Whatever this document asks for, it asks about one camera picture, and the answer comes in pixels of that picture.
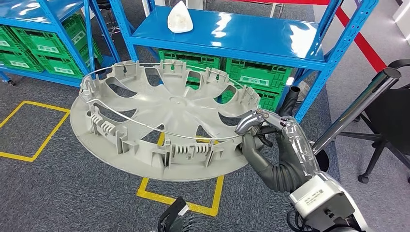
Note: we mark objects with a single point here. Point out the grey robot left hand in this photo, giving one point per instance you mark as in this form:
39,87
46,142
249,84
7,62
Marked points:
182,224

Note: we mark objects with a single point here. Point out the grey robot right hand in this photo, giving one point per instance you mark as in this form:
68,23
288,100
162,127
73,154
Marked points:
294,147

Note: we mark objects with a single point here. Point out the grey plastic wheel hubcap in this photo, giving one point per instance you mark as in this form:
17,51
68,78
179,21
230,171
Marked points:
179,105

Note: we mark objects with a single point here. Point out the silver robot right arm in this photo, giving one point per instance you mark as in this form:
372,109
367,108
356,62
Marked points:
282,179

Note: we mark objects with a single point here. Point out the blue metal shelf rack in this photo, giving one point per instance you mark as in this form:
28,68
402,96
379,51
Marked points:
19,6
230,28

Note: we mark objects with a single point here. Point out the white iron-shaped plastic part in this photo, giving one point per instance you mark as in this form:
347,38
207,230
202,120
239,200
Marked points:
180,19

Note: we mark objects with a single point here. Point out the black office chair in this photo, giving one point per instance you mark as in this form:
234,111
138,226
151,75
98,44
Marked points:
390,118

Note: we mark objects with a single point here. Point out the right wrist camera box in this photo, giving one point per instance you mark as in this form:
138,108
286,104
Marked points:
320,198

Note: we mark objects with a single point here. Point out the white desk metal frame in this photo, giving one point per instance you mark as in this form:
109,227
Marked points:
276,9

